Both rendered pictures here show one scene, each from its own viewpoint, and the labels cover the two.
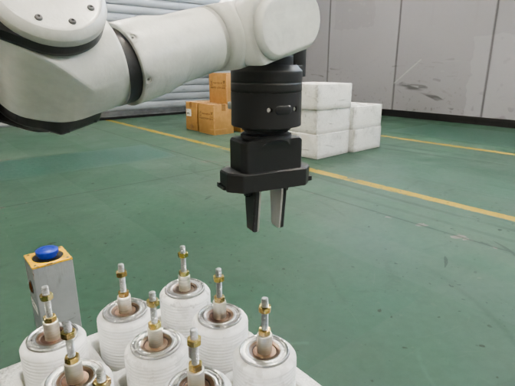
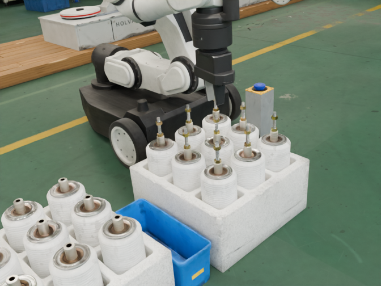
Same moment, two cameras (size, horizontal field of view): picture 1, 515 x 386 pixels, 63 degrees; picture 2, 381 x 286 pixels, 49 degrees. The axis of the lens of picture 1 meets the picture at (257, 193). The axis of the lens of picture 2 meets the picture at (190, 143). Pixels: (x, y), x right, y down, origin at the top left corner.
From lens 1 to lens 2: 1.06 m
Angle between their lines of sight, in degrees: 81
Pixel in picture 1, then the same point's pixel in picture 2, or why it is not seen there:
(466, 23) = not seen: outside the picture
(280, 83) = (193, 23)
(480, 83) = not seen: outside the picture
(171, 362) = (206, 150)
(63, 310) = (254, 120)
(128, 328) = (230, 134)
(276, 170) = (204, 70)
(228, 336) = (232, 162)
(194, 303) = (262, 146)
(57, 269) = (254, 96)
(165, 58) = (141, 7)
